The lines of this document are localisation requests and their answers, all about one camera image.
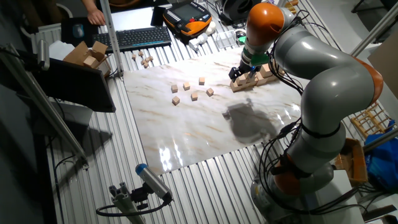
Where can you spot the black phone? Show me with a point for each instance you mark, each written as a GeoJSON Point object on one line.
{"type": "Point", "coordinates": [157, 16]}

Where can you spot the white round object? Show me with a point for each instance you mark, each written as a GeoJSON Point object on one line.
{"type": "Point", "coordinates": [211, 28]}

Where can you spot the black camera clamp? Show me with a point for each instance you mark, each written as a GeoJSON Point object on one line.
{"type": "Point", "coordinates": [140, 195]}

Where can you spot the blue bag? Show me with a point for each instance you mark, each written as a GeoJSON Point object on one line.
{"type": "Point", "coordinates": [384, 161]}

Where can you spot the aluminium frame post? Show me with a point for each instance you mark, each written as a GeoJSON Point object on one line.
{"type": "Point", "coordinates": [374, 31]}
{"type": "Point", "coordinates": [381, 140]}
{"type": "Point", "coordinates": [109, 37]}

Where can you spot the orange black teach pendant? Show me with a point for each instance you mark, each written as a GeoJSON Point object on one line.
{"type": "Point", "coordinates": [186, 18]}

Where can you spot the wooden rack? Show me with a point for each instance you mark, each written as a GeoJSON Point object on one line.
{"type": "Point", "coordinates": [371, 119]}

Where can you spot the black computer keyboard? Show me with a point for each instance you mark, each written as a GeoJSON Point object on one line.
{"type": "Point", "coordinates": [132, 39]}

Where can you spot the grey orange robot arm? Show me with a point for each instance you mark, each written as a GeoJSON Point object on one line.
{"type": "Point", "coordinates": [329, 81]}

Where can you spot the round metal tin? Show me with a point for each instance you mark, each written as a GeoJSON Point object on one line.
{"type": "Point", "coordinates": [240, 32]}

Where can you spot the silver camera blue cap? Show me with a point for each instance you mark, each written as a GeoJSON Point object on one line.
{"type": "Point", "coordinates": [154, 182]}

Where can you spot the brown cardboard sheet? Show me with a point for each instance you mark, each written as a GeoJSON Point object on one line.
{"type": "Point", "coordinates": [385, 62]}

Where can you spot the grey computer mouse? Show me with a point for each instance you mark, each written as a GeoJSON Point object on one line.
{"type": "Point", "coordinates": [78, 30]}

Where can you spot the person's bare hand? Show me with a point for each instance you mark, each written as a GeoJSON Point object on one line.
{"type": "Point", "coordinates": [96, 17]}

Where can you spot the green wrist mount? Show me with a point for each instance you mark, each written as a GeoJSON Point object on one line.
{"type": "Point", "coordinates": [258, 59]}

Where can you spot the black monitor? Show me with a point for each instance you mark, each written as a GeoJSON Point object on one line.
{"type": "Point", "coordinates": [74, 84]}

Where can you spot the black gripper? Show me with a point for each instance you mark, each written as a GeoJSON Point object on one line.
{"type": "Point", "coordinates": [248, 68]}

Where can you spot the short aluminium profile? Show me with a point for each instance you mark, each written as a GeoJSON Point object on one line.
{"type": "Point", "coordinates": [124, 202]}

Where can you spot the clear plastic container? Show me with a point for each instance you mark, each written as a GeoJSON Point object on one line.
{"type": "Point", "coordinates": [226, 39]}

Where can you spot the open cardboard box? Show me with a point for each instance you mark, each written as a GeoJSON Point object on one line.
{"type": "Point", "coordinates": [88, 57]}

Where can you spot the aluminium frame beam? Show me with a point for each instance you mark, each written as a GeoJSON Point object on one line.
{"type": "Point", "coordinates": [40, 102]}

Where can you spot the black round spool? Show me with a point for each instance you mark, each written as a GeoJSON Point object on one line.
{"type": "Point", "coordinates": [236, 9]}

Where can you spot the orange cardboard box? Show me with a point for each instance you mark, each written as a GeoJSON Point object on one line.
{"type": "Point", "coordinates": [351, 160]}

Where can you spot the person's bare forearm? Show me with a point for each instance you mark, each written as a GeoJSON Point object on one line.
{"type": "Point", "coordinates": [88, 3]}

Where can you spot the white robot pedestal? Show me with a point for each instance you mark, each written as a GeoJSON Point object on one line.
{"type": "Point", "coordinates": [335, 199]}

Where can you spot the marble pattern sheet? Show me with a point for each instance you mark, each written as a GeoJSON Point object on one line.
{"type": "Point", "coordinates": [186, 130]}

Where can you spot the small wooden cube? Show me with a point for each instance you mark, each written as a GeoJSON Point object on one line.
{"type": "Point", "coordinates": [201, 81]}
{"type": "Point", "coordinates": [194, 96]}
{"type": "Point", "coordinates": [174, 88]}
{"type": "Point", "coordinates": [210, 91]}
{"type": "Point", "coordinates": [186, 86]}
{"type": "Point", "coordinates": [176, 100]}

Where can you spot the gold coloured object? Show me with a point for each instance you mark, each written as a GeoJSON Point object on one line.
{"type": "Point", "coordinates": [290, 6]}

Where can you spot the black mouse pad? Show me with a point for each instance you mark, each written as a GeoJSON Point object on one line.
{"type": "Point", "coordinates": [66, 34]}

